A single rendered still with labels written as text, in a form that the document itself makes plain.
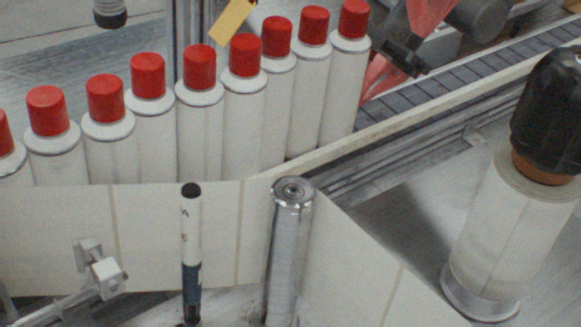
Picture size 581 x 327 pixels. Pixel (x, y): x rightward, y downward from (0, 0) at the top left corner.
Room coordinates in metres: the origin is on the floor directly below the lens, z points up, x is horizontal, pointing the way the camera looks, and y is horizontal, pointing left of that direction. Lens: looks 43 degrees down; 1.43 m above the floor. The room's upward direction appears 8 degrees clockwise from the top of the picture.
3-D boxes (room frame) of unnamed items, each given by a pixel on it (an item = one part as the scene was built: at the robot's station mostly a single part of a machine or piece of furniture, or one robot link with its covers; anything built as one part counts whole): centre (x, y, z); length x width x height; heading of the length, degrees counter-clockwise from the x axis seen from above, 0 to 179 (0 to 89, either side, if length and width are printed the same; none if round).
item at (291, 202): (0.36, -0.01, 0.97); 0.05 x 0.05 x 0.19
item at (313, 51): (0.63, -0.01, 0.98); 0.05 x 0.05 x 0.20
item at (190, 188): (0.35, 0.07, 0.97); 0.02 x 0.02 x 0.19
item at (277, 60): (0.59, 0.03, 0.98); 0.05 x 0.05 x 0.20
